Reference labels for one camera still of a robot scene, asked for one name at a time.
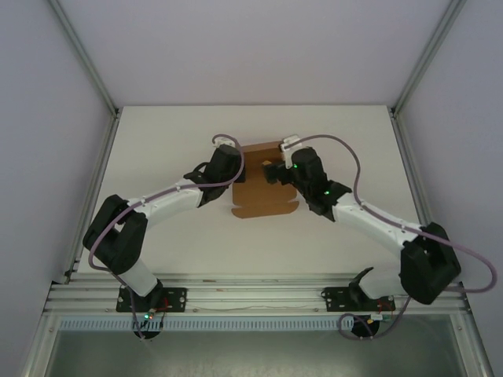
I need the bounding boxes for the left aluminium frame post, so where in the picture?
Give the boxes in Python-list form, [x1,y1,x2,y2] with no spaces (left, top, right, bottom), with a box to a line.
[49,0,121,119]

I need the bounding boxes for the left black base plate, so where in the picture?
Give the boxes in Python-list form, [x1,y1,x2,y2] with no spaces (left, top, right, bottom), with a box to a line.
[116,287,188,313]

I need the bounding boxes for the right aluminium frame post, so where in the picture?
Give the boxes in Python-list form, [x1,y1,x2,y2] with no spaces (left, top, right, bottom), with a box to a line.
[388,0,464,117]

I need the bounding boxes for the left aluminium table side rail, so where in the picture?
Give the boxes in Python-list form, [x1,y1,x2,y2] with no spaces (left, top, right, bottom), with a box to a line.
[62,113,121,284]

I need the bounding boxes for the grey slotted cable duct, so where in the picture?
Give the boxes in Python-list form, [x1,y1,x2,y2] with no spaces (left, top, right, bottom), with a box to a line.
[57,317,357,331]

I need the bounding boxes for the aluminium frame post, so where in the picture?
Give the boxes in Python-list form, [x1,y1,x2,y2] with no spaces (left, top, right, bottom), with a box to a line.
[49,0,121,119]
[388,0,464,117]

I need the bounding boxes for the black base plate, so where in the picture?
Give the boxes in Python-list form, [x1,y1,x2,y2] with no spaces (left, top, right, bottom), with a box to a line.
[116,287,188,313]
[320,286,396,313]

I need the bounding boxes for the brown cardboard paper box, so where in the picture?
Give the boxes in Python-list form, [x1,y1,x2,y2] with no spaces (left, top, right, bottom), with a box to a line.
[229,141,299,219]

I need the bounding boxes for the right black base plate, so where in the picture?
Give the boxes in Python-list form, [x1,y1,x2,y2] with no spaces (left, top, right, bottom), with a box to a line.
[320,286,396,313]

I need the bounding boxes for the right black round cable grommet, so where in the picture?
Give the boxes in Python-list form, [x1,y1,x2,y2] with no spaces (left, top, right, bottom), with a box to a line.
[351,313,381,339]

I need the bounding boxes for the right aluminium table side rail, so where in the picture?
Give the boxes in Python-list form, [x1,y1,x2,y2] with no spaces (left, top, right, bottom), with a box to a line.
[388,109,435,229]

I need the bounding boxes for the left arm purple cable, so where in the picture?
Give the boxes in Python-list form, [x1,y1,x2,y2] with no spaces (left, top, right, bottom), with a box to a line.
[86,134,244,339]

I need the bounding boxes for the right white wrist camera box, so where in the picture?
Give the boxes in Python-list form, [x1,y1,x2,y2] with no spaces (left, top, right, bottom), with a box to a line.
[279,135,302,153]

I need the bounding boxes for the aluminium table side rail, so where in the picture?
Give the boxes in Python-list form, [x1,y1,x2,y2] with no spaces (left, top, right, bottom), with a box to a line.
[388,109,435,229]
[62,113,121,284]

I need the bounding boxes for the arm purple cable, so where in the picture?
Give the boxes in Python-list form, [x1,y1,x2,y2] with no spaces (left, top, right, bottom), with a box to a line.
[282,134,497,341]
[86,134,244,339]

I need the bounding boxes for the grey sheet metal panel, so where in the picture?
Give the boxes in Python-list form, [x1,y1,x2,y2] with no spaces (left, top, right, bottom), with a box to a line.
[21,313,496,377]

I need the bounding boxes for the aluminium mounting rail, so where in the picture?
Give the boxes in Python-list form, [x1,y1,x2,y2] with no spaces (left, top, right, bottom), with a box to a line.
[42,273,471,319]

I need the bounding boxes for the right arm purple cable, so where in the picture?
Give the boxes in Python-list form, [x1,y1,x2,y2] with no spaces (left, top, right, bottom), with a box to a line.
[282,134,497,341]

